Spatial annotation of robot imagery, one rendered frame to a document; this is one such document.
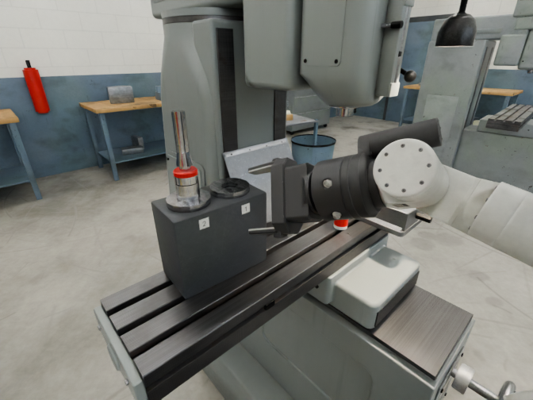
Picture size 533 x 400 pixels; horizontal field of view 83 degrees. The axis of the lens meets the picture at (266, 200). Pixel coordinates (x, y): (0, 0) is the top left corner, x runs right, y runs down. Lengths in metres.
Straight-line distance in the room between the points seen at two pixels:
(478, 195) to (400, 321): 0.60
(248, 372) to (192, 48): 1.28
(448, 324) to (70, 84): 4.58
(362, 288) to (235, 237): 0.40
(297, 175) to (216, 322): 0.33
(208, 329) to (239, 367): 0.90
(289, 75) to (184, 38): 0.42
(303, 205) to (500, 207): 0.22
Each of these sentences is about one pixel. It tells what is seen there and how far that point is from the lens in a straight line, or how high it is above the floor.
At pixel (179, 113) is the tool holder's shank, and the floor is 1.33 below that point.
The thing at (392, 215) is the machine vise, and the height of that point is 1.01.
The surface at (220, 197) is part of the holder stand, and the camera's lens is 0.65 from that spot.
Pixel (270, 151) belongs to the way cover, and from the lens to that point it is 1.18.
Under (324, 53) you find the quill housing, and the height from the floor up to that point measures 1.43.
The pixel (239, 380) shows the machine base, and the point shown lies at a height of 0.20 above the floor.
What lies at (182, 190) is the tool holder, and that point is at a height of 1.19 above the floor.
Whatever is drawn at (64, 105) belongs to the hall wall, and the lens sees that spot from 4.76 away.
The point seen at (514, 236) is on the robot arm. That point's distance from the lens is 0.37.
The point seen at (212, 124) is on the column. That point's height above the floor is 1.22.
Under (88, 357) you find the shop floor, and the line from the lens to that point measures 2.01.
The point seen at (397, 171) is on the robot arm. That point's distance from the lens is 0.35.
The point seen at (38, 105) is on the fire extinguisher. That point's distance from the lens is 4.59.
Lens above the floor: 1.43
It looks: 26 degrees down
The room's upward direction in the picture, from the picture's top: straight up
